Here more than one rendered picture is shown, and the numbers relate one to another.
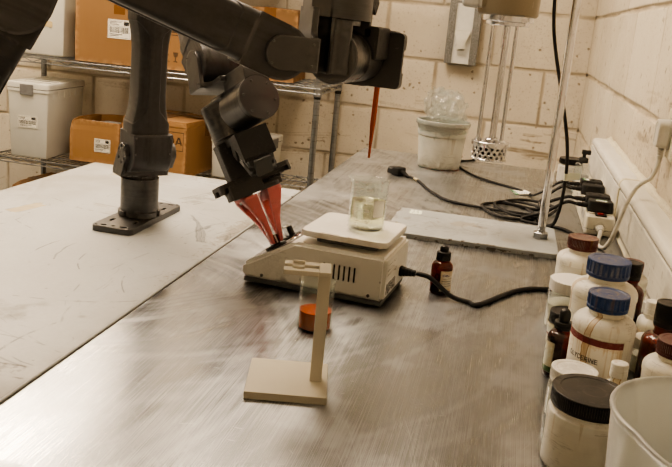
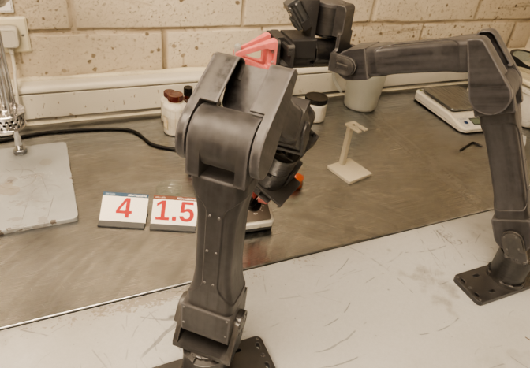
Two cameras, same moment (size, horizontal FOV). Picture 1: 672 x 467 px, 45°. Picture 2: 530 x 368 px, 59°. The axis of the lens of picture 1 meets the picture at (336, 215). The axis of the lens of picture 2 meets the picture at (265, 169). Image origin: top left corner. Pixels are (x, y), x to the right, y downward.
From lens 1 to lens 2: 1.70 m
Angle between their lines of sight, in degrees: 112
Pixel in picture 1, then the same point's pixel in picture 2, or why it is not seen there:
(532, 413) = not seen: hidden behind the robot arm
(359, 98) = not seen: outside the picture
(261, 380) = (360, 172)
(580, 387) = (317, 98)
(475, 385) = not seen: hidden behind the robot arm
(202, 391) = (381, 184)
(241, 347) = (341, 192)
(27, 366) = (435, 230)
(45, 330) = (414, 249)
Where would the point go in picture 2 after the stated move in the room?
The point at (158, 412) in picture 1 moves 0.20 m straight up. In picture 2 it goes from (404, 186) to (428, 113)
